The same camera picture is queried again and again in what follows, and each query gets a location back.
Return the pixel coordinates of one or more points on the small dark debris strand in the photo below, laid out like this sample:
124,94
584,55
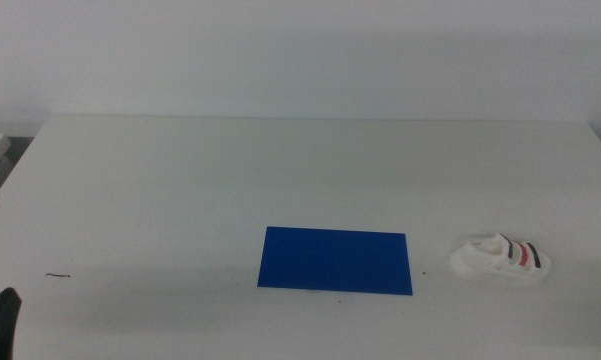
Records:
57,275

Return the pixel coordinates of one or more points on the blue rectangular mat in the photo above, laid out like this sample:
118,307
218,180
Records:
335,260

